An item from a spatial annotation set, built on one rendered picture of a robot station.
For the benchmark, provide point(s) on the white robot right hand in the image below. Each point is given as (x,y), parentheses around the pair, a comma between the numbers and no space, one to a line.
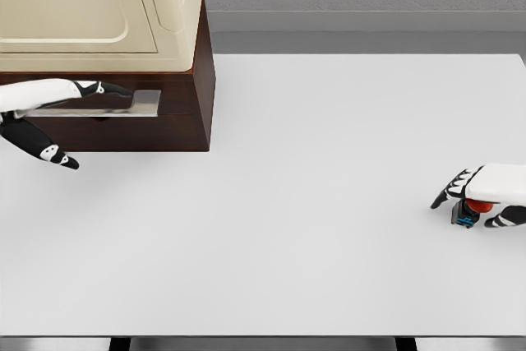
(499,182)

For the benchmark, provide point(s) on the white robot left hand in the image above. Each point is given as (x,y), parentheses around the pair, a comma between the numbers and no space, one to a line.
(37,92)

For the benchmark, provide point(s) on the red button switch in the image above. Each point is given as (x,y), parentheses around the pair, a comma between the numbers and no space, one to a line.
(479,205)

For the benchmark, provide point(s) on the dark brown wooden cabinet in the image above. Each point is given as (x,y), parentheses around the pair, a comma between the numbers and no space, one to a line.
(204,88)

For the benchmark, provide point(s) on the cream microwave oven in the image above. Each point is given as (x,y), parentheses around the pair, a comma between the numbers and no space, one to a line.
(82,6)

